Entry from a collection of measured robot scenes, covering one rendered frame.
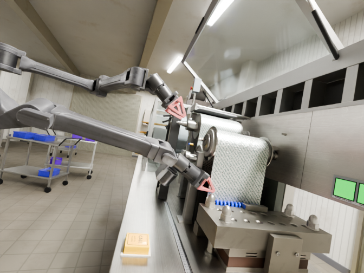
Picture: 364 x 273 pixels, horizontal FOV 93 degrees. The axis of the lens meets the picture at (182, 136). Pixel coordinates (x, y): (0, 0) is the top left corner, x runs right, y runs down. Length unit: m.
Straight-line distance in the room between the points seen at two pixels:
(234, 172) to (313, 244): 0.32
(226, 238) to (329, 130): 0.49
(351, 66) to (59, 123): 0.91
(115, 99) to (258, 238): 9.09
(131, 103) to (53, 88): 3.42
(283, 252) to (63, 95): 9.61
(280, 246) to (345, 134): 0.39
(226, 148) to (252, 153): 0.12
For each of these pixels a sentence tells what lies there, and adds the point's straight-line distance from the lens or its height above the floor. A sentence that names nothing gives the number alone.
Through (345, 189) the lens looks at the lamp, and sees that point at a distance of 0.71.
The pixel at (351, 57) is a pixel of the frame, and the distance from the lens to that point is 0.83.
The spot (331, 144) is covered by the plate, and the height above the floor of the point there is 1.31.
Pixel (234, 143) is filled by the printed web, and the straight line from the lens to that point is 0.73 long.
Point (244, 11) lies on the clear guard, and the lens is 1.04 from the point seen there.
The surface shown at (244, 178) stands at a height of 1.13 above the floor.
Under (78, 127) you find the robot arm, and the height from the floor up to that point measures 1.22.
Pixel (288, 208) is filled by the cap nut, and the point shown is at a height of 1.06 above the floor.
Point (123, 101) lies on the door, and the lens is 9.38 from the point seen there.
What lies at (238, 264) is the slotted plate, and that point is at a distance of 0.64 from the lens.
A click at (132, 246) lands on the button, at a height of 0.92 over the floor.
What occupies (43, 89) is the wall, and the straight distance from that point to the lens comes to 10.03.
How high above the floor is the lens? 1.23
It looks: 2 degrees up
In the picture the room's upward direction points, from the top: 10 degrees clockwise
